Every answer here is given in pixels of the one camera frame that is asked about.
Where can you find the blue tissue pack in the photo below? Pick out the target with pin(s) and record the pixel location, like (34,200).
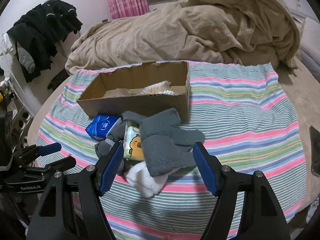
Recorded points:
(101,125)

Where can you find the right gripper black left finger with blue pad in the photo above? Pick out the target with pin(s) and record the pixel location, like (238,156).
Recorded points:
(70,206)

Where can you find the beige fleece blanket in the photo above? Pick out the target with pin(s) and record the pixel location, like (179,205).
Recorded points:
(247,32)

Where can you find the black phone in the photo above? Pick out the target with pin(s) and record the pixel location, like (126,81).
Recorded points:
(315,151)

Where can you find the grey fuzzy glove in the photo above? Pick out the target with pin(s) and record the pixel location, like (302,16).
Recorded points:
(165,145)

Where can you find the brown cardboard box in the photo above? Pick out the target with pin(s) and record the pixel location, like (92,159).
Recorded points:
(117,91)

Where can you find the yellow duck tissue pack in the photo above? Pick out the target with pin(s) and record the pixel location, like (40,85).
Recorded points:
(132,142)

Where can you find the white socks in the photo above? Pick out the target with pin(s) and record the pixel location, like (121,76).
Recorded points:
(138,177)

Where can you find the grey dotted grip glove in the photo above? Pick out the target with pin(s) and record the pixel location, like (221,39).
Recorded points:
(116,134)

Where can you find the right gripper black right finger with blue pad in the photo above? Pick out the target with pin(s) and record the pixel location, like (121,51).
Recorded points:
(262,216)

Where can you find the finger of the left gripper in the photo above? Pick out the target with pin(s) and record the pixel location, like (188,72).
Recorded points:
(58,166)
(31,153)

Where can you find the grey knit garment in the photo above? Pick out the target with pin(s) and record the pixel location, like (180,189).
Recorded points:
(25,59)

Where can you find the black clothes pile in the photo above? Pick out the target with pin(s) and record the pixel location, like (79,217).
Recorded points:
(40,29)

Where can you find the striped pastel blanket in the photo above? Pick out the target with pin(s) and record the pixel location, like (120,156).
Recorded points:
(249,124)

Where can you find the cotton swabs bag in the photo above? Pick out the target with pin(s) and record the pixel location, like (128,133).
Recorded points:
(163,87)

